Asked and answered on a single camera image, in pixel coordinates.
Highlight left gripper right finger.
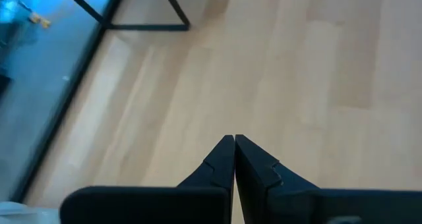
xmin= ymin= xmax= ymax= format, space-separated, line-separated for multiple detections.
xmin=235 ymin=133 xmax=422 ymax=224

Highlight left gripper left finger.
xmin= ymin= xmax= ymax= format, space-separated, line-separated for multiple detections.
xmin=60 ymin=134 xmax=236 ymax=224

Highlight black mesh shelf riser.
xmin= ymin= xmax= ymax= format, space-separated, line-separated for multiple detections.
xmin=59 ymin=0 xmax=191 ymax=32

